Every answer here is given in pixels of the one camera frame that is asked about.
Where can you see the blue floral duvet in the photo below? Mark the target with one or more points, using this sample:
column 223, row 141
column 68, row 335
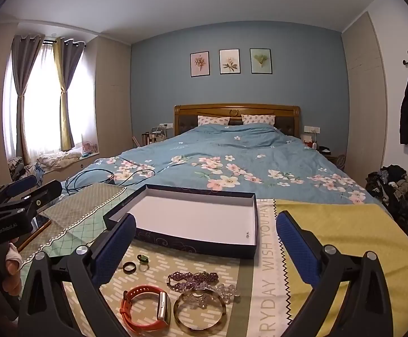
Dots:
column 225, row 147

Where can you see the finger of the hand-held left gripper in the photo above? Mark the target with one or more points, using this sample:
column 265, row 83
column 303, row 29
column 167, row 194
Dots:
column 21, row 186
column 44, row 193

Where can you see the framed flower picture green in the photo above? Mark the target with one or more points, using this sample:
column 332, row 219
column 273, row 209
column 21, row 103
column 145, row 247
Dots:
column 261, row 60

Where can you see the patchwork patterned blanket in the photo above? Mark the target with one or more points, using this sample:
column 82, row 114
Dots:
column 183, row 261

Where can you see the clear cosmetics organizer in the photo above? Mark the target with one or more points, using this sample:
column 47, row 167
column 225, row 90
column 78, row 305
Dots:
column 156, row 135

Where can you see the grey and yellow curtain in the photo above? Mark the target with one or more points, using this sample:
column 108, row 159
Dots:
column 68, row 77

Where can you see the white dotted pillow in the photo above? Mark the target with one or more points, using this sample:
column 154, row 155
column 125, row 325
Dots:
column 212, row 120
column 258, row 119

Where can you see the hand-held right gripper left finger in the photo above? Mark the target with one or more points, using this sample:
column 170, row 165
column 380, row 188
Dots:
column 114, row 249

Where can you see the framed flower picture white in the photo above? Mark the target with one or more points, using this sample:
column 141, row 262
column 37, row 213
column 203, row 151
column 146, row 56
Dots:
column 229, row 61

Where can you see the small pink fan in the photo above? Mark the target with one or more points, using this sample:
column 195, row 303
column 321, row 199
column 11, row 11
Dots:
column 88, row 147

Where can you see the wooden headboard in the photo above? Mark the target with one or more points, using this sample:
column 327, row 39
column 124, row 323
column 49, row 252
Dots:
column 237, row 109

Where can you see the tortoiseshell bangle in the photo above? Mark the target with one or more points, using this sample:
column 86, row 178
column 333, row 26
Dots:
column 176, row 310

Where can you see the navy shallow box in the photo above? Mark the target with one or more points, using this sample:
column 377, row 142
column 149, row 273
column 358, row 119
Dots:
column 190, row 217

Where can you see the dark cloth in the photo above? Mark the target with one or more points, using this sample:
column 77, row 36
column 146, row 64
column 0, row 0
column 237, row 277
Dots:
column 18, row 170

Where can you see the white sheer curtain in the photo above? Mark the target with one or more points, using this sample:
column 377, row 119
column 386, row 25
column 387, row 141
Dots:
column 42, row 105

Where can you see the orange smart watch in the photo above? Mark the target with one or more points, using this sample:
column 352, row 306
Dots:
column 163, row 307

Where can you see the person's left hand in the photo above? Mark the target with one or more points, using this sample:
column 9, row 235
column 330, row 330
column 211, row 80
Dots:
column 14, row 265

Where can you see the pile of dark clothes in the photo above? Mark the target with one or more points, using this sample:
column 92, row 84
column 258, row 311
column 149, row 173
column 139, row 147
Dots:
column 397, row 196

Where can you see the white wall socket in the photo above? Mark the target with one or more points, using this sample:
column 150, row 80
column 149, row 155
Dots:
column 165, row 125
column 310, row 129

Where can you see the smartphone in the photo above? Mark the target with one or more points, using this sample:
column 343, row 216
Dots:
column 40, row 223

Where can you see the framed flower picture pink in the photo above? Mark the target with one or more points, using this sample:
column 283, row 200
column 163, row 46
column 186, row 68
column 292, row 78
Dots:
column 199, row 64

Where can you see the beige built-in wardrobe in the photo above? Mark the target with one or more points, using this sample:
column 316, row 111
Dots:
column 362, row 94

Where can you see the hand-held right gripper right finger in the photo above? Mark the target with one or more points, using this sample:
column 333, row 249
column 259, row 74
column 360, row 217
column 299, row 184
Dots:
column 297, row 249

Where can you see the pile of light laundry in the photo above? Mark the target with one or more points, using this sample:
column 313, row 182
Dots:
column 58, row 159

